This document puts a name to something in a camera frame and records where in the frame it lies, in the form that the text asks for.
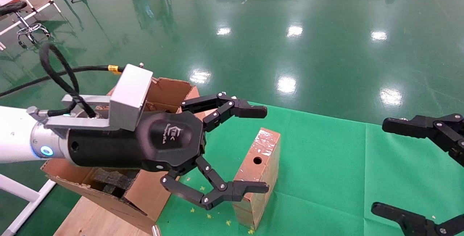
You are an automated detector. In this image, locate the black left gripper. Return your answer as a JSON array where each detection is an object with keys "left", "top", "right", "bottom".
[{"left": 67, "top": 111, "right": 207, "bottom": 173}]

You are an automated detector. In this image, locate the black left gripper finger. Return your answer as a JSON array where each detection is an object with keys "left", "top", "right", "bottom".
[
  {"left": 181, "top": 92, "right": 268, "bottom": 132},
  {"left": 161, "top": 156, "right": 270, "bottom": 210}
]

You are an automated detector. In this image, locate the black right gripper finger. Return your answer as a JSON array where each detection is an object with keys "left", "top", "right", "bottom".
[
  {"left": 382, "top": 113, "right": 464, "bottom": 166},
  {"left": 372, "top": 202, "right": 464, "bottom": 236}
]

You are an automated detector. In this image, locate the small cardboard box with hole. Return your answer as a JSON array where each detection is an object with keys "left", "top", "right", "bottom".
[{"left": 232, "top": 127, "right": 281, "bottom": 230}]

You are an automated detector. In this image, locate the large open cardboard carton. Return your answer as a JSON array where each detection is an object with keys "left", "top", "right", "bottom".
[{"left": 41, "top": 78, "right": 200, "bottom": 235}]

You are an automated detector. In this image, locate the black foam block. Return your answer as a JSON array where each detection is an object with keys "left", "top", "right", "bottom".
[{"left": 91, "top": 168, "right": 140, "bottom": 196}]

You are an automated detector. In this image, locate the wooden board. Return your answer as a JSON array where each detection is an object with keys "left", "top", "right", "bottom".
[{"left": 54, "top": 196, "right": 153, "bottom": 236}]

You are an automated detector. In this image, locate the green table cloth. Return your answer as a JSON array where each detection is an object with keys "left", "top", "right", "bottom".
[{"left": 156, "top": 102, "right": 464, "bottom": 236}]

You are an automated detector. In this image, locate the black stool with chrome base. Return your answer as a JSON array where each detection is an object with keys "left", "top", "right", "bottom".
[{"left": 0, "top": 1, "right": 51, "bottom": 50}]

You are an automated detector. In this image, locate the silver camera mounting bracket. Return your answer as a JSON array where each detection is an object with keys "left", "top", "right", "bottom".
[{"left": 45, "top": 95, "right": 112, "bottom": 139}]

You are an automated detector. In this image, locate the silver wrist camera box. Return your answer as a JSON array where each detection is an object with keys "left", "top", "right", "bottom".
[{"left": 109, "top": 64, "right": 154, "bottom": 132}]

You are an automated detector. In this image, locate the black cable with yellow tag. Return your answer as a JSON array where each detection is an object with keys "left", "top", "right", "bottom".
[{"left": 0, "top": 43, "right": 124, "bottom": 119}]

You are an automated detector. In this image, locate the white metal table frame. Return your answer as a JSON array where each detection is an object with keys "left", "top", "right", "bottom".
[{"left": 0, "top": 174, "right": 57, "bottom": 236}]

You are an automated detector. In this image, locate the white tube rack frame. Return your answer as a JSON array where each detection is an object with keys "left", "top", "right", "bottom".
[{"left": 0, "top": 0, "right": 62, "bottom": 36}]

